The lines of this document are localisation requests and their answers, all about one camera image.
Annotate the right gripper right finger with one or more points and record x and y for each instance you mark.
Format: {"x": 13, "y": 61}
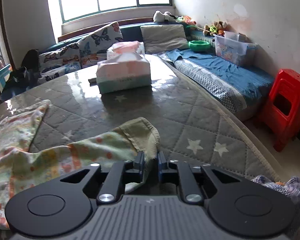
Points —
{"x": 181, "y": 175}

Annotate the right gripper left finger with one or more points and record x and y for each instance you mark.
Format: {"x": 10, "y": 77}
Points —
{"x": 114, "y": 179}

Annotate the colourful patterned baby garment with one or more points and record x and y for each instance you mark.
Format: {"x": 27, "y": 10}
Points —
{"x": 20, "y": 169}

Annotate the grey quilted star tablecloth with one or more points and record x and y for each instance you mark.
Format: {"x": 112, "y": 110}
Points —
{"x": 193, "y": 127}

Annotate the pink tissue pack near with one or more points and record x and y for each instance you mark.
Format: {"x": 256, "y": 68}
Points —
{"x": 125, "y": 71}

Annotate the pink tissue pack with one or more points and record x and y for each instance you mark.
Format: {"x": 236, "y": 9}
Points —
{"x": 125, "y": 71}
{"x": 125, "y": 47}

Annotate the purple knitted cloth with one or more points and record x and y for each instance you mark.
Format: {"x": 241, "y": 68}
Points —
{"x": 290, "y": 189}

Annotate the blue sofa bed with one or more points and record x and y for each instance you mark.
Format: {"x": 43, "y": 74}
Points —
{"x": 235, "y": 87}

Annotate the pink tissue pack far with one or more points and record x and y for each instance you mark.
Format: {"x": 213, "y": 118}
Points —
{"x": 125, "y": 47}

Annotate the butterfly pillow upright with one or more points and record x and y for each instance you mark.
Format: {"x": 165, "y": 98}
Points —
{"x": 93, "y": 47}

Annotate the red plastic stool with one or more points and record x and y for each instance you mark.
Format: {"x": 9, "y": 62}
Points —
{"x": 281, "y": 111}

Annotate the butterfly pillow lying flat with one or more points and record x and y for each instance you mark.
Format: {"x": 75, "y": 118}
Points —
{"x": 60, "y": 62}

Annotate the grey cushion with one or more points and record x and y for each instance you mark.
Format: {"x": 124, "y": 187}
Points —
{"x": 163, "y": 37}

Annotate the black bag on sofa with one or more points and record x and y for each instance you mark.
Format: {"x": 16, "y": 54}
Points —
{"x": 27, "y": 75}

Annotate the green plastic bowl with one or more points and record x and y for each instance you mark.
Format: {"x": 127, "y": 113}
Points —
{"x": 199, "y": 46}

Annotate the white plush toy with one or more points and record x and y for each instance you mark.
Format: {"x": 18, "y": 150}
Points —
{"x": 160, "y": 17}

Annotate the blue white small cabinet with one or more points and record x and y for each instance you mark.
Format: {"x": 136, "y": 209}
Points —
{"x": 4, "y": 76}

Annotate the colourful plush toy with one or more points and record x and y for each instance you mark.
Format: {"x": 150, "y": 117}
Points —
{"x": 186, "y": 19}

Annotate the small plush toys pile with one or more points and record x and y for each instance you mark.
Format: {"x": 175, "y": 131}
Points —
{"x": 217, "y": 28}

